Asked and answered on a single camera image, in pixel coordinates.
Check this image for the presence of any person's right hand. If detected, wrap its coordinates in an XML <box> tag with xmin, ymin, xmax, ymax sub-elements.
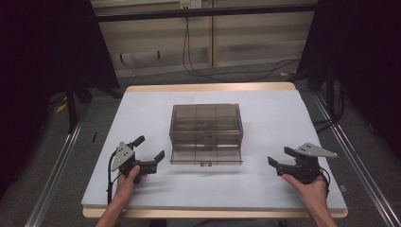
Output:
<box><xmin>281</xmin><ymin>173</ymin><xmax>331</xmax><ymax>216</ymax></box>

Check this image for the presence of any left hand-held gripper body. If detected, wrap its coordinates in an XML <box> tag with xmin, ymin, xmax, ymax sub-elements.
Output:
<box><xmin>111</xmin><ymin>141</ymin><xmax>158</xmax><ymax>184</ymax></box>

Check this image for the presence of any person's left hand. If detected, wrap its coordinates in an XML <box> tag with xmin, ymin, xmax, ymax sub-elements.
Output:
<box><xmin>113</xmin><ymin>165</ymin><xmax>142</xmax><ymax>206</ymax></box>

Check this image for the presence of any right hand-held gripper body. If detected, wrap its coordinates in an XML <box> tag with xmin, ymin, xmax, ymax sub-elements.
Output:
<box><xmin>275</xmin><ymin>142</ymin><xmax>339</xmax><ymax>185</ymax></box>

